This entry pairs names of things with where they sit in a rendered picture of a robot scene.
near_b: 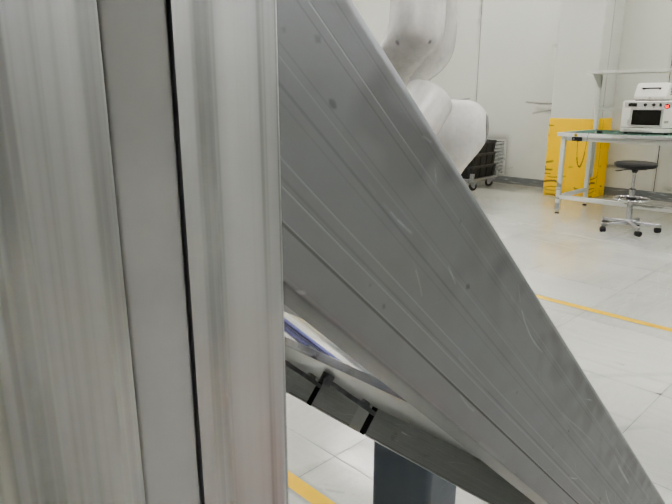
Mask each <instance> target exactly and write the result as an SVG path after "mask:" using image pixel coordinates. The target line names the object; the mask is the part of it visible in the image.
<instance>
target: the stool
mask: <svg viewBox="0 0 672 504"><path fill-rule="evenodd" d="M614 165H615V166H616V167H619V168H625V169H623V170H632V173H633V175H632V183H631V188H629V195H616V196H613V197H612V199H614V200H617V201H623V202H627V210H626V218H624V219H623V218H613V217H606V216H603V219H604V220H602V222H601V224H600V225H602V226H600V228H599V231H600V232H605V231H606V227H604V225H616V224H624V225H629V226H631V227H632V228H634V229H635V230H636V231H635V232H634V236H637V237H641V236H642V232H640V231H639V229H640V228H639V227H638V226H640V225H645V226H655V227H656V228H654V233H661V228H660V227H661V226H662V224H656V223H650V222H643V221H639V220H640V218H639V217H636V218H632V213H633V206H634V203H645V202H650V201H651V199H649V198H647V197H642V196H635V191H636V188H635V180H636V173H637V172H638V170H648V169H655V168H657V167H658V164H657V163H655V162H649V161H638V160H622V161H616V162H614ZM623 170H615V171H623ZM615 197H622V198H626V200H624V199H618V198H615ZM636 198H641V199H636ZM636 200H644V201H636ZM608 220H611V221H608ZM657 227H658V228H657Z"/></svg>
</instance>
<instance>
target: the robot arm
mask: <svg viewBox="0 0 672 504"><path fill-rule="evenodd" d="M457 16H458V10H457V1H456V0H390V15H389V25H388V29H387V32H386V35H385V37H384V39H383V40H382V42H381V43H380V46H381V48H382V49H383V51H384V52H385V54H386V56H387V57H388V59H389V60H390V62H391V64H392V65H393V67H394V68H395V70H396V72H397V73H398V75H399V76H400V78H401V80H402V81H403V83H404V84H405V86H406V88H407V89H408V91H409V93H410V94H411V96H412V97H413V99H414V101H415V102H416V104H417V105H418V107H419V109H420V110H421V112H422V113H423V115H424V117H425V118H426V120H427V121H428V123H429V125H430V126H431V128H432V129H433V131H434V133H435V134H436V136H437V137H438V139H439V141H440V142H441V144H442V145H443V147H444V149H445V150H446V152H447V153H448V155H449V157H450V158H451V160H452V161H453V163H454V165H455V166H456V168H457V169H458V171H459V173H460V174H462V172H463V171H464V169H465V168H466V167H467V166H468V164H469V163H470V162H471V161H472V160H473V158H474V157H475V156H476V155H477V154H478V152H479V151H480V150H481V148H482V147H483V145H484V144H485V142H486V141H487V137H488V133H489V117H488V116H487V113H486V111H485V110H484V108H483V107H482V106H481V105H479V104H478V103H476V102H473V101H470V100H455V99H450V97H449V96H448V94H447V93H446V92H445V91H444V90H443V89H442V88H441V87H440V86H438V85H437V84H435V83H433V82H431V81H430V80H431V79H432V78H434V77H435V76H436V75H438V74H439V73H440V72H441V71H442V70H443V69H444V68H445V67H446V65H447V64H448V63H449V61H450V59H451V57H452V55H453V52H454V48H455V43H456V34H457Z"/></svg>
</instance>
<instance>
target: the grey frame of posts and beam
mask: <svg viewBox="0 0 672 504"><path fill-rule="evenodd" d="M166 9H167V24H168V38H169V52H170V67H171V81H172V95H173V110H174V124H175V138H176V153H177V167H178V181H179V196H180V210H181V224H182V239H183V253H184V267H185V282H186V296H187V310H188V325H189V339H190V353H191V368H192V382H193V396H194V411H195V425H196V439H197V454H198V468H199V482H200V497H201V504H289V497H288V456H287V415H286V374H285V334H284V293H283V252H282V211H281V170H280V129H279V88H278V47H277V6H276V0H166ZM0 504H146V501H145V490H144V480H143V470H142V460H141V450H140V439H139V429H138V419H137V409H136V399H135V389H134V378H133V368H132V358H131V348H130V338H129V328H128V317H127V307H126V297H125V287H124V277H123V266H122V256H121V246H120V236H119V226H118V216H117V205H116V195H115V185H114V175H113V165H112V155H111V144H110V134H109V124H108V114H107V104H106V93H105V83H104V73H103V63H102V53H101V43H100V32H99V22H98V12H97V2H96V0H0Z"/></svg>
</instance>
